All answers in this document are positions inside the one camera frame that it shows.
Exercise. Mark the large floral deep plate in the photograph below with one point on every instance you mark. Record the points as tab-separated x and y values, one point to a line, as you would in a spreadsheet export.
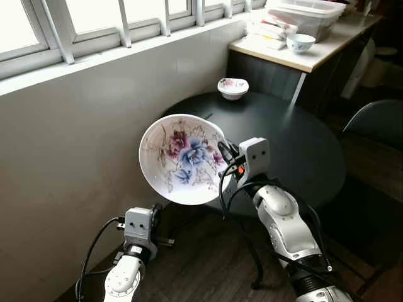
182	157

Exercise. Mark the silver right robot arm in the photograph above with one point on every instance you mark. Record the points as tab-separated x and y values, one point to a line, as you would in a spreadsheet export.
283	220

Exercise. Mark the small floral bowl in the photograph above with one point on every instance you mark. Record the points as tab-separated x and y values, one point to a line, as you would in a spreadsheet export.
233	92

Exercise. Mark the round black table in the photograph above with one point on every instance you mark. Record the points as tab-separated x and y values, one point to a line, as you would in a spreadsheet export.
296	145

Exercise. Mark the beige top side counter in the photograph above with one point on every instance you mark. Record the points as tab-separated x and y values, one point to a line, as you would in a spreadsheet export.
315	56

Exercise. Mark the blue white ceramic bowl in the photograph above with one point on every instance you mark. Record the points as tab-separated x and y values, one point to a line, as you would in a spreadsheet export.
301	44

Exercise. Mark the dark chair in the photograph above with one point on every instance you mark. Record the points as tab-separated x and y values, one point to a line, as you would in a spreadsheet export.
378	119

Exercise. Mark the clear plastic lidded container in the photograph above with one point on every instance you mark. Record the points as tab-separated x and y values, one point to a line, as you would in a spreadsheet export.
308	19

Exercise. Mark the white barred window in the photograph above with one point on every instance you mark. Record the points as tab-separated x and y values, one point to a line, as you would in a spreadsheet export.
60	31

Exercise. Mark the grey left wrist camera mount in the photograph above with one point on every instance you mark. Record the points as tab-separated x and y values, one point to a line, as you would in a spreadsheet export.
138	223

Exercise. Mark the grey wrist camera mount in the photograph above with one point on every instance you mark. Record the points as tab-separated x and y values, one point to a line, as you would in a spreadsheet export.
255	157
138	223

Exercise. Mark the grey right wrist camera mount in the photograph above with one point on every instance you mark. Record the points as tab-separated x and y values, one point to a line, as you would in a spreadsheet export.
255	157

